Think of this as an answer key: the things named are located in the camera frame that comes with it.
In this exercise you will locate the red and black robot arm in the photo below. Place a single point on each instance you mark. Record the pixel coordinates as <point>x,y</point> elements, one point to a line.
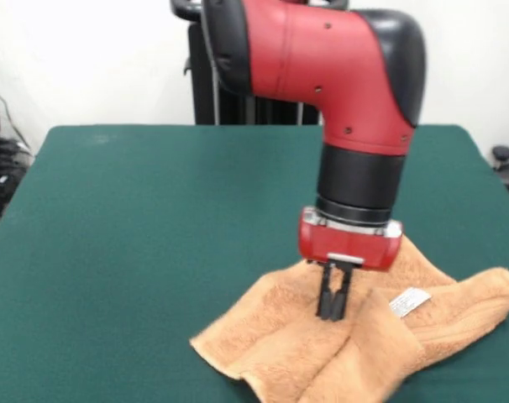
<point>334,63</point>

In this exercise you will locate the dark green tablecloth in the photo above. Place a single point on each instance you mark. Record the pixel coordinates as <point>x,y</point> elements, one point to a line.
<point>111,252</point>

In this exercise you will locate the tan terry towel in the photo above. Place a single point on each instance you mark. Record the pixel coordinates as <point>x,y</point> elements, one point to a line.
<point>288,352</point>

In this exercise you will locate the black chair base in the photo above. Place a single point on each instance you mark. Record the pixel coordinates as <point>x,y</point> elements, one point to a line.
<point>503,153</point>

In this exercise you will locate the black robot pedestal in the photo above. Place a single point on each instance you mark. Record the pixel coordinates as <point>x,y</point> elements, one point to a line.
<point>237,105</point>

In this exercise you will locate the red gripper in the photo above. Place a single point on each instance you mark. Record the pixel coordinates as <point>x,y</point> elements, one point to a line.
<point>342,245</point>

